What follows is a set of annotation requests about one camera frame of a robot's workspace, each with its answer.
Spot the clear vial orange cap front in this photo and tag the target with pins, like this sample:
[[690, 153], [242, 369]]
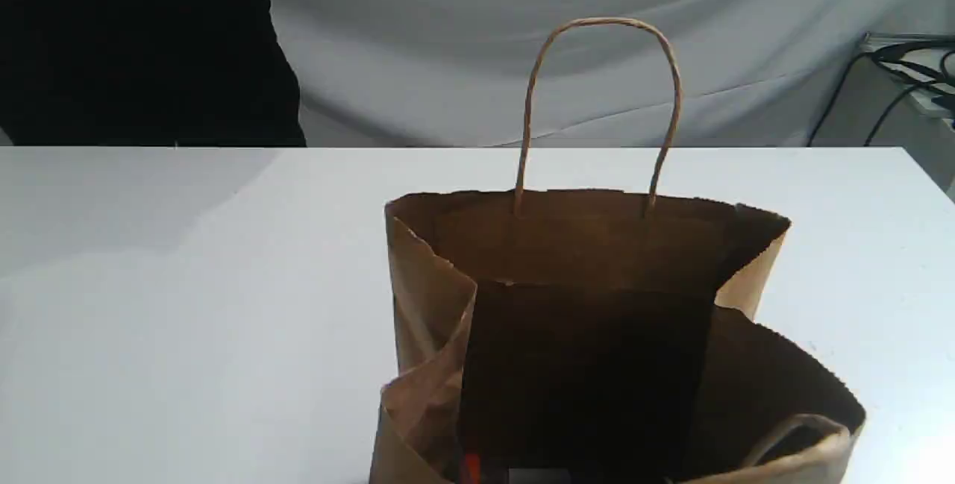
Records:
[[477, 469]]

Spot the brown paper bag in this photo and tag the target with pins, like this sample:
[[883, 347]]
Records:
[[606, 333]]

